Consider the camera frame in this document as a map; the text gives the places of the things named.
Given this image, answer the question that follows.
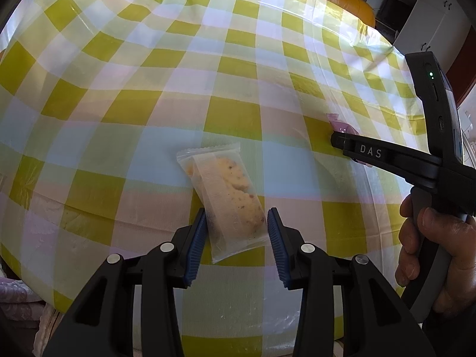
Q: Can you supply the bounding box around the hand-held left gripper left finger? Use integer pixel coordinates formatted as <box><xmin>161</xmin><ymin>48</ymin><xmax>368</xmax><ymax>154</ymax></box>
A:
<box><xmin>42</xmin><ymin>207</ymin><xmax>209</xmax><ymax>357</ymax></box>

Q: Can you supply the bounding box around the pale crumpled cloth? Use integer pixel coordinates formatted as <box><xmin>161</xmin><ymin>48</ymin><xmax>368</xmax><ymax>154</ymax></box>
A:
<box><xmin>0</xmin><ymin>268</ymin><xmax>56</xmax><ymax>343</ymax></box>

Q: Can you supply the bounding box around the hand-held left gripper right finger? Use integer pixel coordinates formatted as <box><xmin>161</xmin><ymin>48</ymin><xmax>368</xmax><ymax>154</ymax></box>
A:
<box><xmin>267</xmin><ymin>207</ymin><xmax>436</xmax><ymax>357</ymax></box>

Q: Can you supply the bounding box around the frosted clear cookie packet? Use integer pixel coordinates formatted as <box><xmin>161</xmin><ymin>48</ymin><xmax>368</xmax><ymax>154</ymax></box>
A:
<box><xmin>176</xmin><ymin>143</ymin><xmax>268</xmax><ymax>264</ymax></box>

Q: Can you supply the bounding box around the person's right hand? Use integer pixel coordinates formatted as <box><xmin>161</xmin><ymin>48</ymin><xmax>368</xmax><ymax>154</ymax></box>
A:
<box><xmin>395</xmin><ymin>195</ymin><xmax>476</xmax><ymax>317</ymax></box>

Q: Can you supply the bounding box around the pink snack packet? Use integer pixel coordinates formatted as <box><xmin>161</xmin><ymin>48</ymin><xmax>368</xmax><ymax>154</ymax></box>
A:
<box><xmin>325</xmin><ymin>112</ymin><xmax>359</xmax><ymax>134</ymax></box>

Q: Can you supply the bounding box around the yellow leather sofa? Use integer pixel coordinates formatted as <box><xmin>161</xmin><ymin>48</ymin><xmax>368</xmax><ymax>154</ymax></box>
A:
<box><xmin>312</xmin><ymin>0</ymin><xmax>376</xmax><ymax>26</ymax></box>

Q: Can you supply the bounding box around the yellow checked tablecloth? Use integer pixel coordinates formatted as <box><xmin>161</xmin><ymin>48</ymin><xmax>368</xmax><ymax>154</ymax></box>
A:
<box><xmin>0</xmin><ymin>0</ymin><xmax>428</xmax><ymax>348</ymax></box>

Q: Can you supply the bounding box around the brown wooden door frame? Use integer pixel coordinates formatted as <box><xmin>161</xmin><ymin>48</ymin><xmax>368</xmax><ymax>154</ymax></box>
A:
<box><xmin>444</xmin><ymin>26</ymin><xmax>476</xmax><ymax>105</ymax></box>

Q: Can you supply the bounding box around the white cabinet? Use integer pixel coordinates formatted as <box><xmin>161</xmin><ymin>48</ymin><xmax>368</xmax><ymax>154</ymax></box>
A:
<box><xmin>344</xmin><ymin>0</ymin><xmax>465</xmax><ymax>60</ymax></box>

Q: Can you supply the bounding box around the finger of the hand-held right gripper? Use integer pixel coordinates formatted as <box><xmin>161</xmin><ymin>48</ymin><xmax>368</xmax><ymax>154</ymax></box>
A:
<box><xmin>330</xmin><ymin>131</ymin><xmax>444</xmax><ymax>191</ymax></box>

